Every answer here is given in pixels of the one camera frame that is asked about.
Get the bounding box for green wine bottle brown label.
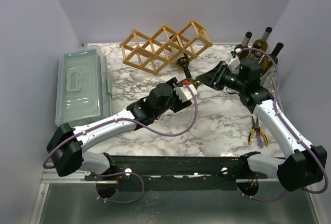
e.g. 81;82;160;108
180;78;203;89

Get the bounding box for clear square glass bottle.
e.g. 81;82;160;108
260;65;276;87

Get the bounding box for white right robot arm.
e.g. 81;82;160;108
196;58;329;194

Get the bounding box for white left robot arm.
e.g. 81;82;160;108
46;78;197;180

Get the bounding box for green bottle front right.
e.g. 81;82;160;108
260;42;284;77

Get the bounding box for green bottle silver neck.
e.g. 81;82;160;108
234;32;252;59

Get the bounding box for green bottle in rack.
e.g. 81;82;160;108
171;39;192;79

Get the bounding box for tall green bottle rear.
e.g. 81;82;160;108
252;26;273;51

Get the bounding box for wooden lattice wine rack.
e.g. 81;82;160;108
119;20;213;75

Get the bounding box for translucent plastic storage box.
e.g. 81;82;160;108
55;45;112;127

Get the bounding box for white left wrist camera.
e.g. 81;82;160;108
174;84;198;102

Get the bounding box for yellow handled pliers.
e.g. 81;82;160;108
248;116;269;148

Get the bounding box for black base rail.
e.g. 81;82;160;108
85;155;266;191

